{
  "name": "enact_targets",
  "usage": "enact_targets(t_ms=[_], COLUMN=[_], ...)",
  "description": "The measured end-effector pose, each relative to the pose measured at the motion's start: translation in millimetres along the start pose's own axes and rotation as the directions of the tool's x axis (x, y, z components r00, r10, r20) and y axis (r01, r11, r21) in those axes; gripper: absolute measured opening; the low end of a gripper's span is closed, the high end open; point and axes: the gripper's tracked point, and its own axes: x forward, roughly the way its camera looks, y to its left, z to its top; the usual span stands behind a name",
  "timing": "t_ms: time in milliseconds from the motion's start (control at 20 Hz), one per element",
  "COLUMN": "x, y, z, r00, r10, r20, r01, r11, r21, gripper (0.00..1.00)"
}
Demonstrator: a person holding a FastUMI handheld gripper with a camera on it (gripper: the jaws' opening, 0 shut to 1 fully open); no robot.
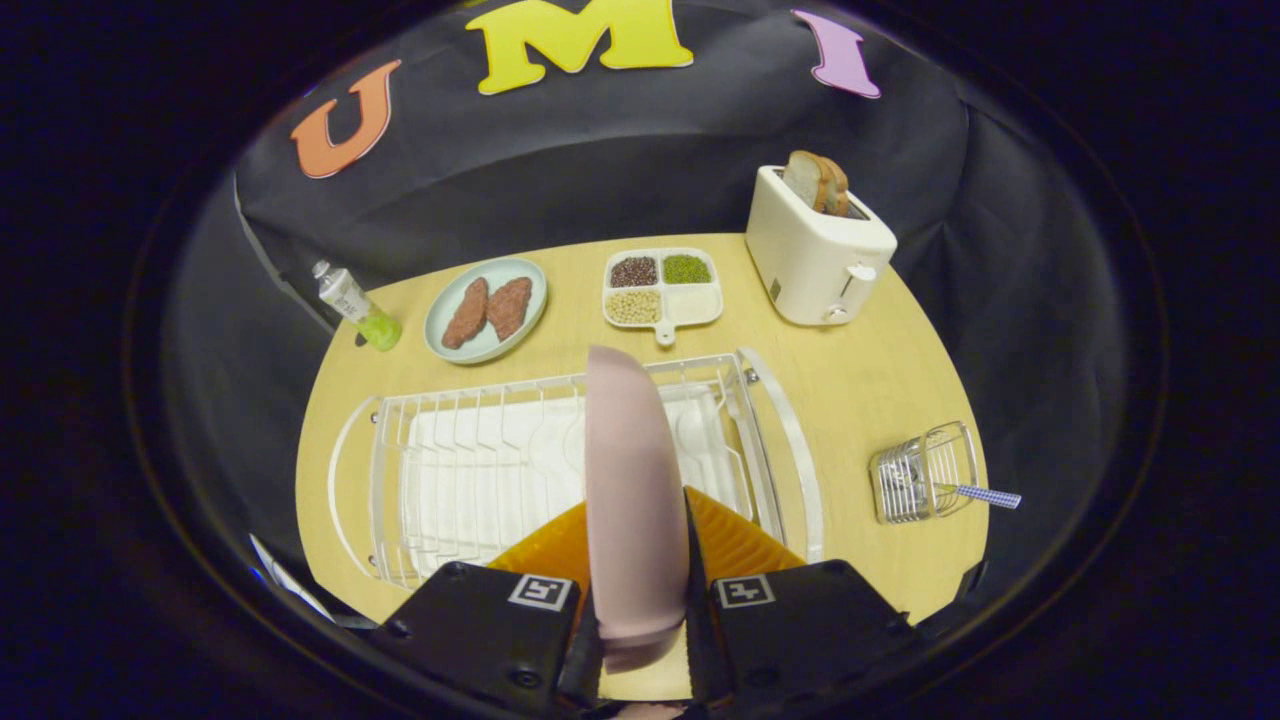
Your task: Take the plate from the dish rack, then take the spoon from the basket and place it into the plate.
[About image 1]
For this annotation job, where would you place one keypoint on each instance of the pile of yellow soybeans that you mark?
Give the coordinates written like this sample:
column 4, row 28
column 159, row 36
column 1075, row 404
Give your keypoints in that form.
column 633, row 307

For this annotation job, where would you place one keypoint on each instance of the clear bottle green liquid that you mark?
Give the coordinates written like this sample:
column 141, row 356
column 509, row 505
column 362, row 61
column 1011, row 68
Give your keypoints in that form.
column 345, row 295

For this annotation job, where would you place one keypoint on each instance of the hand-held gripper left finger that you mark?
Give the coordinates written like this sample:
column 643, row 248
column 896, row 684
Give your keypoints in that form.
column 480, row 630

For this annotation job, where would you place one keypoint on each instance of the pink plate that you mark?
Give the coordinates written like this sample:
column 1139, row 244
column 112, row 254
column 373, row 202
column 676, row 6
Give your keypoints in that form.
column 635, row 500

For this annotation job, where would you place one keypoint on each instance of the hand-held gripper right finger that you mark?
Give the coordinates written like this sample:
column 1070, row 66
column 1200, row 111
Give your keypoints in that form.
column 698, row 620

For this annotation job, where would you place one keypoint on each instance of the pile of red beans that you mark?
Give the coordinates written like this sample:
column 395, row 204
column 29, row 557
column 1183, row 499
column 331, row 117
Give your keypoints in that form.
column 634, row 271

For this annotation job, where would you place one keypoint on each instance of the pale green plate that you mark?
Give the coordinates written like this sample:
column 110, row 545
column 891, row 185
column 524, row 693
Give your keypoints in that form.
column 525, row 270

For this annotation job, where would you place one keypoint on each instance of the black backdrop cloth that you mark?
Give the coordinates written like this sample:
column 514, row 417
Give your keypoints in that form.
column 600, row 170

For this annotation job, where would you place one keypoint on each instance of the pile of green beans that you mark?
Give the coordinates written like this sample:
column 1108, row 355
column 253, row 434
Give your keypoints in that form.
column 687, row 269

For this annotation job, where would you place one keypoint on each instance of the brown meat piece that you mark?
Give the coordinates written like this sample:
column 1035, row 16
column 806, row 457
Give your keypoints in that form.
column 510, row 306
column 467, row 312

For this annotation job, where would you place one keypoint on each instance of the bread slice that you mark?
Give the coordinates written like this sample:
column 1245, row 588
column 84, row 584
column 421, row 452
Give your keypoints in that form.
column 838, row 190
column 800, row 180

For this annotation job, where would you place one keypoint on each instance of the white drip tray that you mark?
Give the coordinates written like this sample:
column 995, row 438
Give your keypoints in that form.
column 520, row 470

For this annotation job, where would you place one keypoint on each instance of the white divided tray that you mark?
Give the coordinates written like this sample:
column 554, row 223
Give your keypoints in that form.
column 695, row 305

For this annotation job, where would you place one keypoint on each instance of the white toaster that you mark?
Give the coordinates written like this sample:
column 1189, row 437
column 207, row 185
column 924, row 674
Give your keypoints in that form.
column 800, row 260

